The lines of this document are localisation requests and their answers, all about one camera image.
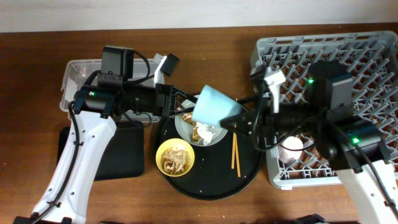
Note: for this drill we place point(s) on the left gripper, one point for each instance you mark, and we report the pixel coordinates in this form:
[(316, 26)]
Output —
[(161, 101)]

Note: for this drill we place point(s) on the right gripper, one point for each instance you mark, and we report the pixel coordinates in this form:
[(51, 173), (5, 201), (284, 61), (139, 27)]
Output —
[(263, 121)]

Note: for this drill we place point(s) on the gold candy wrapper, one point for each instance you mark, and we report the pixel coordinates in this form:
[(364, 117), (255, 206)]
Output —
[(187, 117)]

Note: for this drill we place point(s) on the light blue cup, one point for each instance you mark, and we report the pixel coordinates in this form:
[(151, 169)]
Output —
[(212, 106)]

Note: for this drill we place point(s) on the white tissue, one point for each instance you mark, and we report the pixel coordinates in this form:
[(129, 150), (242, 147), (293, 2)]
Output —
[(204, 133)]

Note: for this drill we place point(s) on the wooden chopstick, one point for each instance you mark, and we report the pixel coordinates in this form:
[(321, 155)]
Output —
[(233, 151), (236, 153)]

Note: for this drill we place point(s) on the yellow bowl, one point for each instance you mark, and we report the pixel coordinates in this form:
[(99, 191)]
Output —
[(178, 143)]

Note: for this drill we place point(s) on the food scraps pile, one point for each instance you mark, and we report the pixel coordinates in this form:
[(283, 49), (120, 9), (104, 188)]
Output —
[(175, 161)]

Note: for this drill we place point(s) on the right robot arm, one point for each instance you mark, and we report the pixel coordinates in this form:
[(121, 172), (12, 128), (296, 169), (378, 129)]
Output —
[(354, 147)]

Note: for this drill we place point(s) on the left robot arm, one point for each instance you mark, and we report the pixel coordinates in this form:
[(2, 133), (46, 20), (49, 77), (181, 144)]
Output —
[(96, 110)]

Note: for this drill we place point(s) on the clear plastic waste bin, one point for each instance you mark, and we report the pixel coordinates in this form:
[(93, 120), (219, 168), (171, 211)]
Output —
[(77, 71)]

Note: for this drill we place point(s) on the grey dishwasher rack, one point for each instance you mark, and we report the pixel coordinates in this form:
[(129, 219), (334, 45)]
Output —
[(371, 57)]

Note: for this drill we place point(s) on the pink cup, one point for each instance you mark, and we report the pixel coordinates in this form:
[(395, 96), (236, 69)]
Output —
[(290, 149)]

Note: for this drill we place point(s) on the round black tray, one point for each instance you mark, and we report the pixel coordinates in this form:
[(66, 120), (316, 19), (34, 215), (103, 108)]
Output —
[(211, 177)]

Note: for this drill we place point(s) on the black rectangular tray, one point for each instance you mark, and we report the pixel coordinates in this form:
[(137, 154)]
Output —
[(124, 155)]

